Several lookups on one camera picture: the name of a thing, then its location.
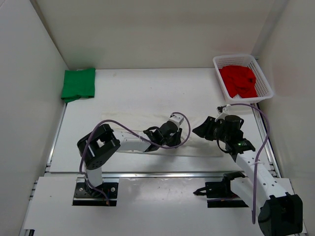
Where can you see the white plastic mesh basket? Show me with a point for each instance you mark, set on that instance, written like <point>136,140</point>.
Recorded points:
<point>262,86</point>

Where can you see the aluminium front rail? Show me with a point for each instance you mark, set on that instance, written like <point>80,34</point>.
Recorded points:
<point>143,175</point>

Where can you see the green polo t shirt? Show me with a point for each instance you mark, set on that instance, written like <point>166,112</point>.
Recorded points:
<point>79,84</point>

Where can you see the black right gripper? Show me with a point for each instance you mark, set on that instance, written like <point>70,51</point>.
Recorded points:
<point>204,131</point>

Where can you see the white t shirt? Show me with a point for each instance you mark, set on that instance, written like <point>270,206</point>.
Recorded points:
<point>194,147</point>

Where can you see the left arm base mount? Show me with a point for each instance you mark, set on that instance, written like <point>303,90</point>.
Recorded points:
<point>85,196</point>

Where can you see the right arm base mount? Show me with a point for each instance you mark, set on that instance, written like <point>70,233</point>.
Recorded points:
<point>219,194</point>

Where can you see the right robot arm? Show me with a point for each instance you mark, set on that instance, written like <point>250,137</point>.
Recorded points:
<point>278,212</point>

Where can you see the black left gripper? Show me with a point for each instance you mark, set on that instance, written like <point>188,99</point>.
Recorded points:
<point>176,140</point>

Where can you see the red t shirt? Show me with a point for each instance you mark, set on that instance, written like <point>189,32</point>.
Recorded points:
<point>239,80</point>

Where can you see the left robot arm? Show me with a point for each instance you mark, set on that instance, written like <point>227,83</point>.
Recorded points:
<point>99,145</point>

